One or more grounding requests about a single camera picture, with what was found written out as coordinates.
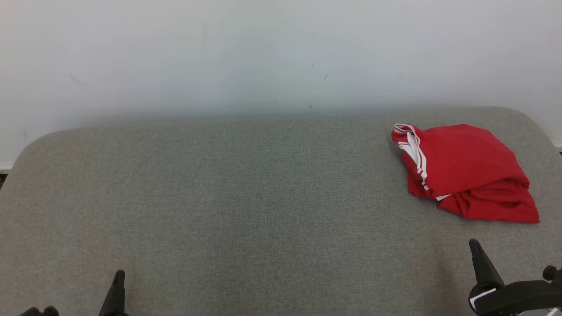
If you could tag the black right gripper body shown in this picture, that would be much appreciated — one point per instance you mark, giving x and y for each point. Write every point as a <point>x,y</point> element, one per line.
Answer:
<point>518,296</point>

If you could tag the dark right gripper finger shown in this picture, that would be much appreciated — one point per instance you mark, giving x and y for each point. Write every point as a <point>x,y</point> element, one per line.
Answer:
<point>485,270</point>

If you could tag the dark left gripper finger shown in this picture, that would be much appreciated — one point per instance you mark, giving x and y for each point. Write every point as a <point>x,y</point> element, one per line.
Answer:
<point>116,298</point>

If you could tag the red shorts with white stripes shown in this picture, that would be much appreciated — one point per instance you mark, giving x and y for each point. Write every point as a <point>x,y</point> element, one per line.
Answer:
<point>496,208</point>

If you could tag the red jersey with white sleeves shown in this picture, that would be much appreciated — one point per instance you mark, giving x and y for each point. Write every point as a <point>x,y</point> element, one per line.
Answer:
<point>461,153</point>

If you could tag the grey fabric sofa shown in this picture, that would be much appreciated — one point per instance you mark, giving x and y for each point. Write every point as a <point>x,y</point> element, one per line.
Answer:
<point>219,197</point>

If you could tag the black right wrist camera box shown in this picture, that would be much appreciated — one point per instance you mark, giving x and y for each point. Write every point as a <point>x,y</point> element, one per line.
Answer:
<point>553,273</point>

